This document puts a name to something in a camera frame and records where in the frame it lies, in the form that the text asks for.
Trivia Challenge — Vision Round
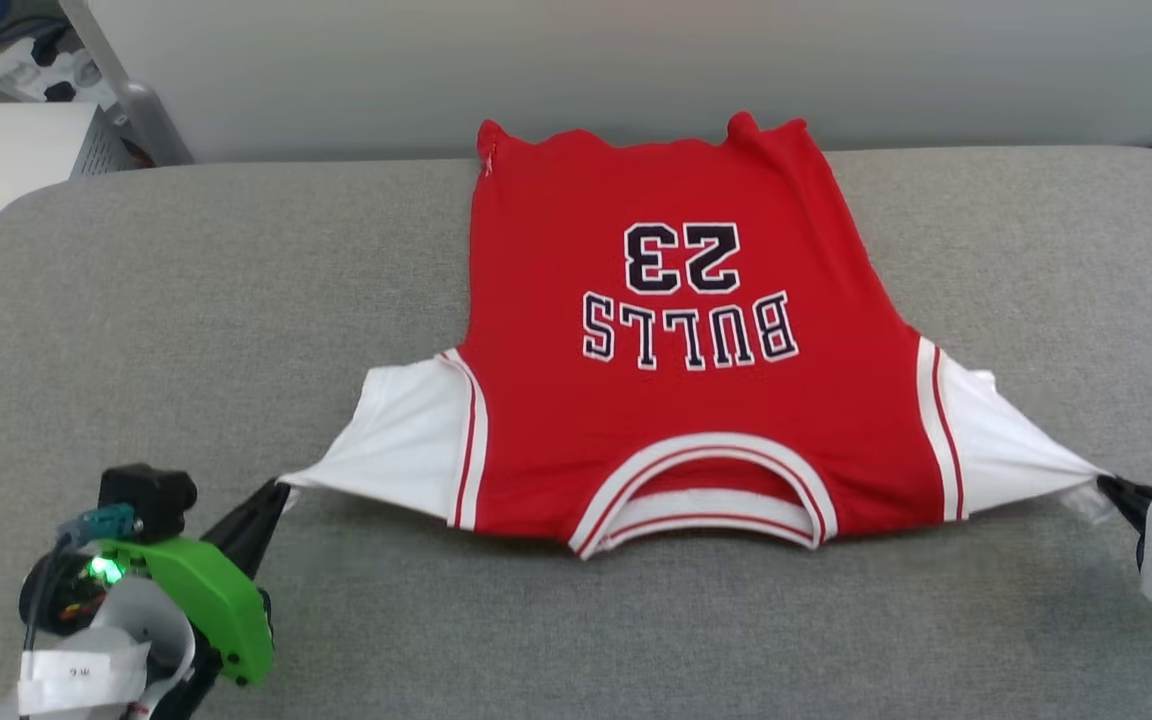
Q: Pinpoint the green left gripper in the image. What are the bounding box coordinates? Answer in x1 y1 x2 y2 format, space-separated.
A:
96 481 293 687

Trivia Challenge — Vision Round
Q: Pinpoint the red white Bulls 23 jersey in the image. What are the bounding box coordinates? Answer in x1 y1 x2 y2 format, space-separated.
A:
279 112 1113 561

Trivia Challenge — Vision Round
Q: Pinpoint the grey metal stand leg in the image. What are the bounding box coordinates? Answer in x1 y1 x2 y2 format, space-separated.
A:
59 0 196 167

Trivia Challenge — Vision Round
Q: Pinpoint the white cabinet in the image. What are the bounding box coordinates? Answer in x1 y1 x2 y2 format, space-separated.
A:
0 100 139 306

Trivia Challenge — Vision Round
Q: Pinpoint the white power strip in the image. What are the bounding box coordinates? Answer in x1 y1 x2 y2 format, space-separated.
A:
0 34 119 107

